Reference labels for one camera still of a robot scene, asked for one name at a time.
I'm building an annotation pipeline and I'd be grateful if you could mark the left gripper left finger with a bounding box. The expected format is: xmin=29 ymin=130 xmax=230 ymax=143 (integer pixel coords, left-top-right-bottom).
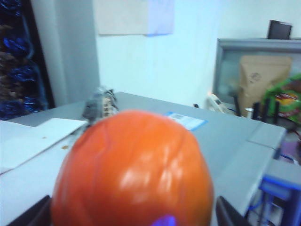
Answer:
xmin=13 ymin=194 xmax=52 ymax=226

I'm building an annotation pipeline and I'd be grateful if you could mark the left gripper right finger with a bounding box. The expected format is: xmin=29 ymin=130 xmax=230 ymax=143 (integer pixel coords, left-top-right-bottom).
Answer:
xmin=216 ymin=196 xmax=251 ymax=226

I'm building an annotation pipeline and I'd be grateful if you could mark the orange fruit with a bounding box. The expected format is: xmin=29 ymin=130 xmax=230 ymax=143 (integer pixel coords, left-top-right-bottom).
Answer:
xmin=50 ymin=109 xmax=214 ymax=226

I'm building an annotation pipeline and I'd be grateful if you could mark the grey Midea microwave body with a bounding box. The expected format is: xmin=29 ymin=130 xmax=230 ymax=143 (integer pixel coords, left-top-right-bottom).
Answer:
xmin=0 ymin=91 xmax=287 ymax=226

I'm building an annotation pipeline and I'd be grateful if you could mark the large white paper sheet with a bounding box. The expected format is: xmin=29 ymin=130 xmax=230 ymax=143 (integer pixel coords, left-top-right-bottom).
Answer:
xmin=0 ymin=141 xmax=76 ymax=226

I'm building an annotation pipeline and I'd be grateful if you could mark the small white paper sheet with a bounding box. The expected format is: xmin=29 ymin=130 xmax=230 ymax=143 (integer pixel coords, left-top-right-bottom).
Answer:
xmin=0 ymin=117 xmax=89 ymax=176

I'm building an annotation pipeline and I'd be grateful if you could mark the CD-R disc spindle case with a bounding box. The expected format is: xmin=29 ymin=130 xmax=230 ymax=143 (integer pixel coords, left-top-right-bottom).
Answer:
xmin=279 ymin=131 xmax=301 ymax=165

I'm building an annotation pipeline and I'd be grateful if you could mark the blue white label sticker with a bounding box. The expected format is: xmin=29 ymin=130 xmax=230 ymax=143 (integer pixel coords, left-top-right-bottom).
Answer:
xmin=163 ymin=110 xmax=209 ymax=131

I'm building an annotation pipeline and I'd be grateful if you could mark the black router with antennas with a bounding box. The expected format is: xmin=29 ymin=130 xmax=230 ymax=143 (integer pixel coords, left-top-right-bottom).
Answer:
xmin=234 ymin=94 xmax=282 ymax=125

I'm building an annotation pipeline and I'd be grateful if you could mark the white desk telephone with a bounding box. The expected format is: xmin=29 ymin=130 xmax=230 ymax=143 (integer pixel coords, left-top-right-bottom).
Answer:
xmin=206 ymin=92 xmax=236 ymax=113

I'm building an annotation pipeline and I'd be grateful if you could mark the clear disposable cutlery packet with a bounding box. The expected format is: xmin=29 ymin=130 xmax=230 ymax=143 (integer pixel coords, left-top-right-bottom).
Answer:
xmin=81 ymin=87 xmax=118 ymax=128

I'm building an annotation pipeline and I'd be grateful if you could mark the green snack bag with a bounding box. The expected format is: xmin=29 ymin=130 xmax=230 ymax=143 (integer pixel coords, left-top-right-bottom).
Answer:
xmin=262 ymin=73 xmax=301 ymax=124

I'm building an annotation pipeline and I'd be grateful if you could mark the brown kraft paper bag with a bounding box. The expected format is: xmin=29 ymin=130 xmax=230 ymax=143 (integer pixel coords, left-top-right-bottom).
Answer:
xmin=238 ymin=55 xmax=293 ymax=118

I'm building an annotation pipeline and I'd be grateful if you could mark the small black box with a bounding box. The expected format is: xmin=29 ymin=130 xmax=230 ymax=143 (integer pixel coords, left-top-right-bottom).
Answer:
xmin=267 ymin=20 xmax=293 ymax=40

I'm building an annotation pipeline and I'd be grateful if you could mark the paper sheet taped to wall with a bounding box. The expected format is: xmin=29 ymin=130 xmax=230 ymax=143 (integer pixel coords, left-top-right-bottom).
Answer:
xmin=93 ymin=0 xmax=176 ymax=37

